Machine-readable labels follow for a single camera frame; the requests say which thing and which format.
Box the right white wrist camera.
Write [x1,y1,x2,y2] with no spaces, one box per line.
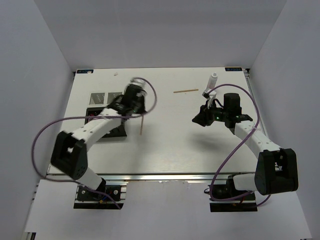
[202,88,217,109]

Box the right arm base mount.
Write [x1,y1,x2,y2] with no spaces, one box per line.
[209,175,258,213]

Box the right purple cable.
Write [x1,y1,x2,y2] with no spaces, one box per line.
[208,83,272,207]

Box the black mesh organizer box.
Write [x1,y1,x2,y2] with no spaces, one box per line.
[85,107,127,138]

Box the wooden stick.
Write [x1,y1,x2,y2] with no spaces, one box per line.
[173,88,199,94]
[139,115,144,136]

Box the right blue table label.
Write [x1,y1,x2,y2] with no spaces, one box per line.
[224,67,243,72]

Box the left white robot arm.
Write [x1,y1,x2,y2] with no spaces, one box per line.
[50,78,147,200]

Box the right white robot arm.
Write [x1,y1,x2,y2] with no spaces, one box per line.
[192,93,299,200]

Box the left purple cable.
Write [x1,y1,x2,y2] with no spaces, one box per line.
[30,76,158,210]

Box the purple cable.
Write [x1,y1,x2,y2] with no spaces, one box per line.
[208,83,272,207]
[30,76,158,210]

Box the white mesh organizer box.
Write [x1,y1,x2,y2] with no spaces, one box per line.
[89,92,123,106]

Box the left blue table label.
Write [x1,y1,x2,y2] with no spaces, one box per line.
[76,69,94,74]

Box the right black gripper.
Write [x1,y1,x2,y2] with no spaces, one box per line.
[192,100,229,127]

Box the blue table label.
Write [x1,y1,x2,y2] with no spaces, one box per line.
[76,69,94,74]
[224,67,243,72]

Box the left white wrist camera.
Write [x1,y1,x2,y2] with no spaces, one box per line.
[130,77,147,97]

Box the white pink blue bottle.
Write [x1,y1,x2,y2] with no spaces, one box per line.
[206,72,218,90]

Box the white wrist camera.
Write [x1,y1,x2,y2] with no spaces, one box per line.
[130,77,147,97]
[202,88,217,109]

